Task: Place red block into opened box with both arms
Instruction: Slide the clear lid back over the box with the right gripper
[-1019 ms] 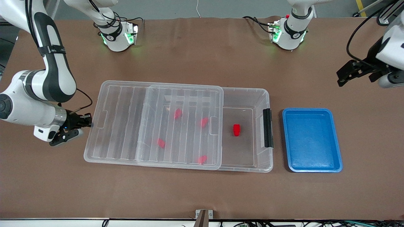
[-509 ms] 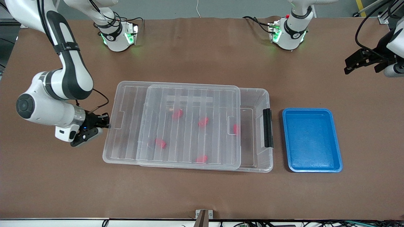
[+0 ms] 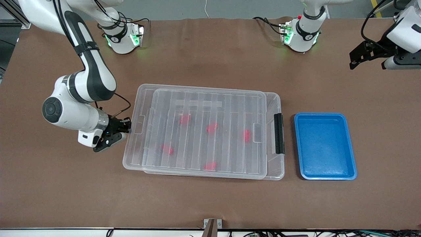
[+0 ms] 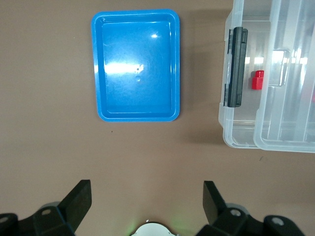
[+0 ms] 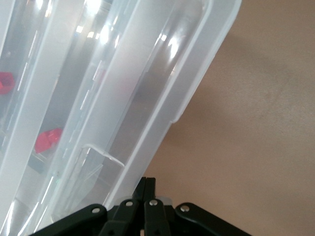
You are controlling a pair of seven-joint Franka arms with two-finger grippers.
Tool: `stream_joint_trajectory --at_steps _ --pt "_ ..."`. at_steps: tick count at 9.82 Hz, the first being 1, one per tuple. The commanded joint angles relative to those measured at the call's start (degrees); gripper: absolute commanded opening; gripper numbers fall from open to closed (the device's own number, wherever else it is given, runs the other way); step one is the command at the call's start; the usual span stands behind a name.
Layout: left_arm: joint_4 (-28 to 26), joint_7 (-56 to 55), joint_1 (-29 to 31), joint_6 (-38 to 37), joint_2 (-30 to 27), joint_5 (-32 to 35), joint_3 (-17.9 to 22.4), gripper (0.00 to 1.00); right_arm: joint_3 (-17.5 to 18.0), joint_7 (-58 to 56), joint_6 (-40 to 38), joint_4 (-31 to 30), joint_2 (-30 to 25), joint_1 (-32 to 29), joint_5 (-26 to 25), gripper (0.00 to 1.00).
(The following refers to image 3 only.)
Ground black left arm wrist cable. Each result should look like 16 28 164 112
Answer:
360 0 397 51

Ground clear plastic storage box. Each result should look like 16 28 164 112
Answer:
141 88 285 181

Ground clear ribbed plastic lid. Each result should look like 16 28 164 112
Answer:
123 84 267 180

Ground black box latch handle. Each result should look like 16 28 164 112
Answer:
274 113 285 155

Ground black cable bundle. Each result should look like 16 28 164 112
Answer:
229 230 421 237

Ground black arm wrist cable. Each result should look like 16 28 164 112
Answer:
95 93 132 119
360 0 397 51

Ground black right base cable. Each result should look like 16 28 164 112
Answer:
125 17 150 27

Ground grey metal camera bracket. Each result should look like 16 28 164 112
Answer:
203 219 223 237

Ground aluminium frame profile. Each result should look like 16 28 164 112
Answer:
0 0 33 29

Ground black base cable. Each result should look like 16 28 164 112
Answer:
125 17 150 27
253 16 284 35

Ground black left base cable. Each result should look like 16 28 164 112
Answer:
253 16 284 35

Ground brown table cover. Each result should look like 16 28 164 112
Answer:
0 17 421 230

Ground blue plastic tray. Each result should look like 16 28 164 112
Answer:
294 113 358 181

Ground black right arm wrist cable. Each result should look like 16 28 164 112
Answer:
95 93 132 119

